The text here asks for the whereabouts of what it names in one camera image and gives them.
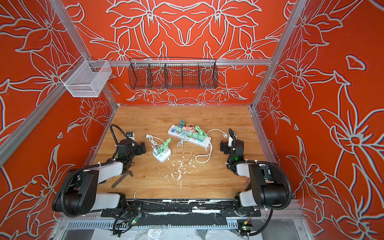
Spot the green charger with green cable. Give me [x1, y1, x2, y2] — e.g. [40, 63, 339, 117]
[157, 138, 172, 154]

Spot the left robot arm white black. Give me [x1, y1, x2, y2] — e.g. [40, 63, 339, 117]
[52, 124, 147, 221]

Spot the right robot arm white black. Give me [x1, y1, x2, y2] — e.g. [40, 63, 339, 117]
[220, 140, 293, 210]

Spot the white multicolour power strip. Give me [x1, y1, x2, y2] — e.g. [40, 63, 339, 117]
[168, 125, 211, 149]

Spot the white square socket cube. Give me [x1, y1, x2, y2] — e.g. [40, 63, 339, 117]
[153, 149, 172, 163]

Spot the black allen key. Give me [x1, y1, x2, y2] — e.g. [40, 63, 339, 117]
[112, 170, 133, 188]

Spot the white power strip cable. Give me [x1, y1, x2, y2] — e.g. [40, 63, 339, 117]
[194, 128, 229, 164]

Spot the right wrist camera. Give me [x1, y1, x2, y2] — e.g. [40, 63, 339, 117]
[228, 129, 236, 147]

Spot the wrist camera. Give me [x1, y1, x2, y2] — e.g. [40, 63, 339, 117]
[126, 132, 135, 141]
[228, 129, 236, 147]

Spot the white socket cube cable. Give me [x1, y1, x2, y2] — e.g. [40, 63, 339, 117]
[145, 133, 165, 148]

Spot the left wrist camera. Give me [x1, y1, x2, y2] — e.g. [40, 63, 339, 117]
[126, 132, 135, 141]

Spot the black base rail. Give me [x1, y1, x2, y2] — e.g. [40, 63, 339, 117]
[101, 199, 261, 229]

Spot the black wire wall basket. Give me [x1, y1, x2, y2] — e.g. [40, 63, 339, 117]
[128, 58, 219, 90]

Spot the clear plastic wall bin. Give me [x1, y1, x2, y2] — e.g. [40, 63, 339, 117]
[60, 60, 112, 98]

